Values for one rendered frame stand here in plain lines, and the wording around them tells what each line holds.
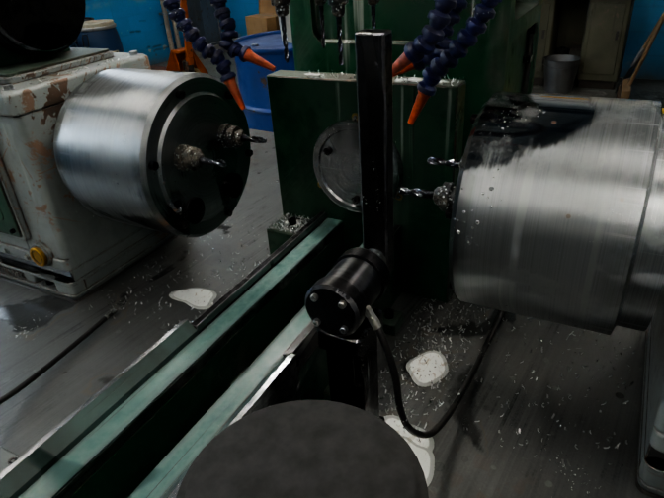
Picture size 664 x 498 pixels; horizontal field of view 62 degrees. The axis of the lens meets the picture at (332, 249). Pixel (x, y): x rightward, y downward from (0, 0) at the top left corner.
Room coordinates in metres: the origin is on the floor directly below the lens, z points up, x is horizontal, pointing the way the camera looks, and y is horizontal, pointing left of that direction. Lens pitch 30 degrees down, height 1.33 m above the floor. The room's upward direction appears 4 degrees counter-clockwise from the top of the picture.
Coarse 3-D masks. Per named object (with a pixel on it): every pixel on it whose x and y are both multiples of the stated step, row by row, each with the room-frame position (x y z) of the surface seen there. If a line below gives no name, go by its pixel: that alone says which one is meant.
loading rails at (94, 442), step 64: (320, 256) 0.73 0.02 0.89; (256, 320) 0.58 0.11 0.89; (384, 320) 0.66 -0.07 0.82; (128, 384) 0.44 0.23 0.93; (192, 384) 0.47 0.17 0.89; (256, 384) 0.44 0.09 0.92; (320, 384) 0.52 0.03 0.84; (64, 448) 0.37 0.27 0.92; (128, 448) 0.39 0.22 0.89; (192, 448) 0.36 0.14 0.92
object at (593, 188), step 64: (512, 128) 0.52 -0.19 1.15; (576, 128) 0.50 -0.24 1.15; (640, 128) 0.48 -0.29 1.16; (448, 192) 0.55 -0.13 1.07; (512, 192) 0.48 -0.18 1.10; (576, 192) 0.45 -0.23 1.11; (640, 192) 0.43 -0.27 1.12; (512, 256) 0.46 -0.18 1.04; (576, 256) 0.43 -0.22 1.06; (640, 256) 0.41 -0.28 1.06; (576, 320) 0.44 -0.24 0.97; (640, 320) 0.42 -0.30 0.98
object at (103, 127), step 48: (96, 96) 0.81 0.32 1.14; (144, 96) 0.77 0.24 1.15; (192, 96) 0.80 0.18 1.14; (96, 144) 0.75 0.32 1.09; (144, 144) 0.72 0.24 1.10; (192, 144) 0.78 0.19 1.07; (240, 144) 0.83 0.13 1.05; (96, 192) 0.75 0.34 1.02; (144, 192) 0.70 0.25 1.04; (192, 192) 0.77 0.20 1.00; (240, 192) 0.85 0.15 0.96
